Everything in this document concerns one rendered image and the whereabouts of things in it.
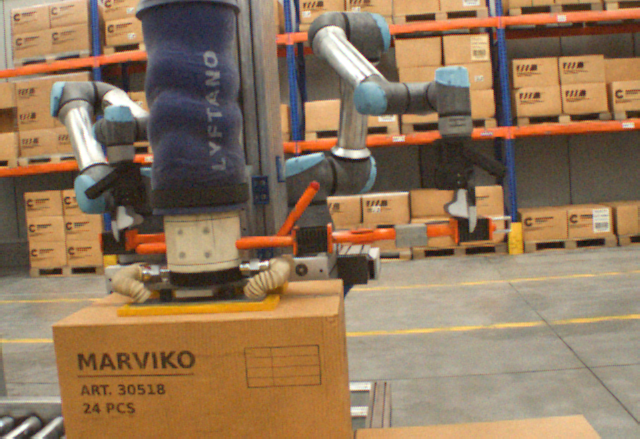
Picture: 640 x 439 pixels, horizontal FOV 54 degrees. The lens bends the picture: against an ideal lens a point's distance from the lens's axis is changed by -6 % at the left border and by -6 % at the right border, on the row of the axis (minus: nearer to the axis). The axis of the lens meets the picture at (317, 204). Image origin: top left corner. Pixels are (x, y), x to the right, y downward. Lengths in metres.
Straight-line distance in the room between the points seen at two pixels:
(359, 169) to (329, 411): 0.82
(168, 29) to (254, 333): 0.66
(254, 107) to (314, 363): 1.01
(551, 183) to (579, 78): 1.88
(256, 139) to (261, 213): 0.23
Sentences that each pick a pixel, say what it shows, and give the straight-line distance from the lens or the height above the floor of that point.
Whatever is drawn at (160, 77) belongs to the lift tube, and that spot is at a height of 1.44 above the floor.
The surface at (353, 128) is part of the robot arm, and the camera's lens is 1.90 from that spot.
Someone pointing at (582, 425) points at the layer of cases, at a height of 0.54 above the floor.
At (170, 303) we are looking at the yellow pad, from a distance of 1.43.
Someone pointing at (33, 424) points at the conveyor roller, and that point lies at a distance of 2.12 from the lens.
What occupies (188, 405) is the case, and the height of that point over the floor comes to 0.77.
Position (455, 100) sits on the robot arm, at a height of 1.35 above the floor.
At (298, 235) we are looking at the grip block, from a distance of 1.44.
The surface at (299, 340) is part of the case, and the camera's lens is 1.32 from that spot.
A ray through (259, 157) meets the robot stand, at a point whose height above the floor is 1.28.
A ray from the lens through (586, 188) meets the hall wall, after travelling 10.20.
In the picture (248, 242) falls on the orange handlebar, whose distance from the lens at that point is 1.47.
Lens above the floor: 1.22
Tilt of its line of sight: 3 degrees down
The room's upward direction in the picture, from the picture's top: 4 degrees counter-clockwise
